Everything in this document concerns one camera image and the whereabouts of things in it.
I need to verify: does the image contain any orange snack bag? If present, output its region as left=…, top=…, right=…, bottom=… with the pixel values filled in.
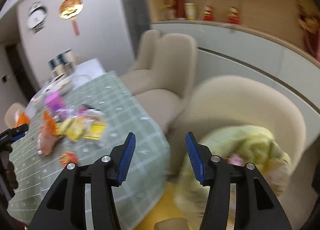
left=37, top=110, right=63, bottom=155

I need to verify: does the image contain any yellow snack packet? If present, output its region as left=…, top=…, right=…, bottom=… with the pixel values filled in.
left=56, top=116, right=86, bottom=142

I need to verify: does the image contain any middle beige chair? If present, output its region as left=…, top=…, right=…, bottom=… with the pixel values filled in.
left=135, top=33, right=197, bottom=134

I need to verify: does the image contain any green checkered tablecloth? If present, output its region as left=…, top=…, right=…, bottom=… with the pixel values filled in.
left=8, top=71, right=170, bottom=229

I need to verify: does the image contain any beige chair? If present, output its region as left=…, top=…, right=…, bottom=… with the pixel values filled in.
left=168, top=76, right=306, bottom=229
left=128, top=30, right=161, bottom=72
left=135, top=33, right=197, bottom=134

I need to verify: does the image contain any yellow plastic trash bag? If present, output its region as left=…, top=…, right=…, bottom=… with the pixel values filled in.
left=173, top=124, right=293, bottom=218

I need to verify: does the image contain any red figurine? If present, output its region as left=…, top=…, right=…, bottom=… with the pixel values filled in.
left=227, top=7, right=240, bottom=24
left=203, top=6, right=214, bottom=21

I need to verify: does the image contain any red gold wall ornament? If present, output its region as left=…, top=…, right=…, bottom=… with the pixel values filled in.
left=59, top=0, right=84, bottom=36

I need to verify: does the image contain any orange white tissue box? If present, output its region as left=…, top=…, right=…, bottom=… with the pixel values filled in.
left=15, top=112, right=30, bottom=128

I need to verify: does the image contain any white bowl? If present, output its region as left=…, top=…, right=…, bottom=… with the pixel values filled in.
left=42, top=73, right=74, bottom=96

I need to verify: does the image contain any panda wall clock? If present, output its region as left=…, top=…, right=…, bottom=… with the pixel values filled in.
left=27, top=1, right=48, bottom=33

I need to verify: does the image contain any near beige chair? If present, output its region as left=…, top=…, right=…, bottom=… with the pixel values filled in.
left=168, top=76, right=306, bottom=229

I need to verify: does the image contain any left red figurine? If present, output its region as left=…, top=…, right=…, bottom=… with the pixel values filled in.
left=203, top=6, right=214, bottom=21

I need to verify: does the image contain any beige chair across table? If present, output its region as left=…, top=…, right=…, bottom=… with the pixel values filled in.
left=4, top=102, right=25, bottom=128

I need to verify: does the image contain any right red figurine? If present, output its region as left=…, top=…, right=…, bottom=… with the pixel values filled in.
left=227, top=7, right=240, bottom=24

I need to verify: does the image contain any far beige chair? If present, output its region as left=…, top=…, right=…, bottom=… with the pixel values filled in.
left=128, top=30, right=161, bottom=72

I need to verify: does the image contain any red flower gift bag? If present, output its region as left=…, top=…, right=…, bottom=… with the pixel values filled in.
left=297, top=1, right=319, bottom=61

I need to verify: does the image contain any yellow seat cushion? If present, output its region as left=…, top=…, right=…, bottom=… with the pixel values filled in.
left=134, top=182, right=235, bottom=230

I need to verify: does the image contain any pink plastic container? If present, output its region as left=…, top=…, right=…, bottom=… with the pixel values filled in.
left=44, top=91, right=65, bottom=112

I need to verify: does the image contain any red pink snack wrapper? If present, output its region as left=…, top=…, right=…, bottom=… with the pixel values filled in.
left=59, top=151, right=78, bottom=167

